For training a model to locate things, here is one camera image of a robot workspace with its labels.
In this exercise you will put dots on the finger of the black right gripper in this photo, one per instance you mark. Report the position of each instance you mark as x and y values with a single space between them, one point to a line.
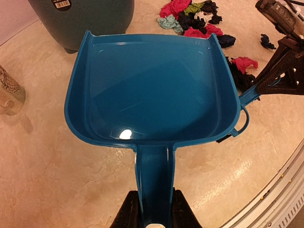
284 73

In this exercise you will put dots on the green paper scrap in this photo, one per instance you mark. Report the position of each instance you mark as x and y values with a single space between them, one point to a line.
193 8

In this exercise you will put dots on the small black paper scrap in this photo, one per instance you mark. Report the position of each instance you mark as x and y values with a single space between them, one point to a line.
265 42

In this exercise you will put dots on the navy paper scrap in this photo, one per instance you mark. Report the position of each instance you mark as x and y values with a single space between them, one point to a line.
226 41

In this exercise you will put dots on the blue plastic dustpan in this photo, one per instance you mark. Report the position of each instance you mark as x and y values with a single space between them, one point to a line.
152 94

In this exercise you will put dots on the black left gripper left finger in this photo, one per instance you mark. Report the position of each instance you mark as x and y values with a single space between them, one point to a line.
128 214

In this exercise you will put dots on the teal plastic waste bin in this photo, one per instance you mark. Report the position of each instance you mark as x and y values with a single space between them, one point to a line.
68 20

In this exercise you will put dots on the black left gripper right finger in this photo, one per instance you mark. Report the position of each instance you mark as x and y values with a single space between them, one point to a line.
182 215

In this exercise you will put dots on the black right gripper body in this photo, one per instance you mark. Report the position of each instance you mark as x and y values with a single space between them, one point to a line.
286 16

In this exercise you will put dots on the white ceramic mug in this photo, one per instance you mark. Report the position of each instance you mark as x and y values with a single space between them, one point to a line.
12 95

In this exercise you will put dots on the blue hand brush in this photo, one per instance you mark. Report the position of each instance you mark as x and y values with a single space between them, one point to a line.
246 98

